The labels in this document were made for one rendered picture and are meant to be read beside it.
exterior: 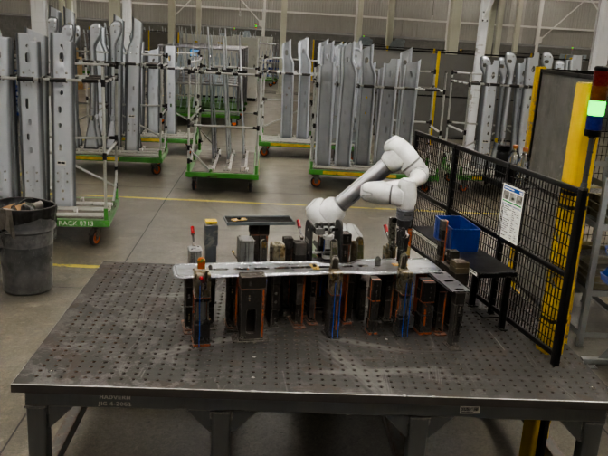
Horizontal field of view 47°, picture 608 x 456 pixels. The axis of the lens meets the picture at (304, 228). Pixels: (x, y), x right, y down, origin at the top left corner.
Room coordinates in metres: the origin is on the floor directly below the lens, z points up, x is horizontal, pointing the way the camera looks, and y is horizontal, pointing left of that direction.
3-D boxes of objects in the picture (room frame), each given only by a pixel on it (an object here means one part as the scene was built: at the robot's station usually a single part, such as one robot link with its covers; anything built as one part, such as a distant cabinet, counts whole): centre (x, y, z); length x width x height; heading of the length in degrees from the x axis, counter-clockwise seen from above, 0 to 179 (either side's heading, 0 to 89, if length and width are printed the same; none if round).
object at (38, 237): (5.43, 2.24, 0.36); 0.54 x 0.50 x 0.73; 3
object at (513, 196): (3.57, -1.08, 1.30); 0.23 x 0.02 x 0.31; 15
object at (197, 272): (3.08, 0.45, 0.88); 0.15 x 0.11 x 0.36; 15
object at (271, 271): (3.40, -0.05, 1.00); 1.38 x 0.22 x 0.02; 105
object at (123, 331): (3.45, -0.08, 0.68); 2.56 x 1.61 x 0.04; 93
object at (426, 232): (3.83, -0.88, 1.02); 0.90 x 0.22 x 0.03; 15
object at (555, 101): (5.43, -1.92, 1.00); 1.34 x 0.14 x 2.00; 3
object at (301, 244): (3.59, 0.02, 0.89); 0.13 x 0.11 x 0.38; 15
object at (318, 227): (3.63, -0.11, 0.94); 0.18 x 0.13 x 0.49; 105
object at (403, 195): (3.53, -0.50, 1.39); 0.13 x 0.11 x 0.16; 75
